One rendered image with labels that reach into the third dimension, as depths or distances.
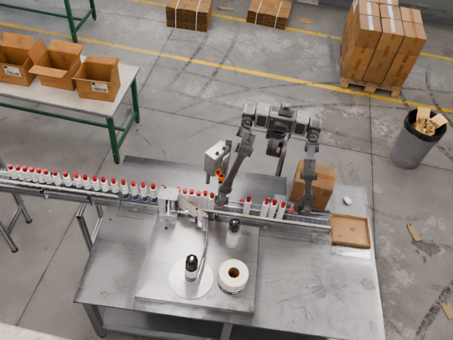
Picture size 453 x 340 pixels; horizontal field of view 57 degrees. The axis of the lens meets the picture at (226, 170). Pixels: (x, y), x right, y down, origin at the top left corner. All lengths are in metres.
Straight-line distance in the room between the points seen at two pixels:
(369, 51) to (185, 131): 2.58
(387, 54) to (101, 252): 4.32
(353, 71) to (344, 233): 3.07
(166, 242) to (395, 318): 2.23
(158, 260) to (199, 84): 3.18
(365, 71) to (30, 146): 4.31
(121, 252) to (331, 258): 1.56
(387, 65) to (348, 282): 3.51
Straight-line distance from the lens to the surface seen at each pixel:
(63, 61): 4.65
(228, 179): 2.84
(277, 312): 3.01
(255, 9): 7.03
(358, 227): 3.52
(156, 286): 2.96
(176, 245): 3.10
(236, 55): 6.29
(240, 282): 2.83
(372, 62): 5.96
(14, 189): 3.66
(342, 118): 5.64
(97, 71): 4.44
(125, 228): 3.26
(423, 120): 5.12
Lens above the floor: 3.59
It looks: 50 degrees down
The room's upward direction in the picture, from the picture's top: 8 degrees clockwise
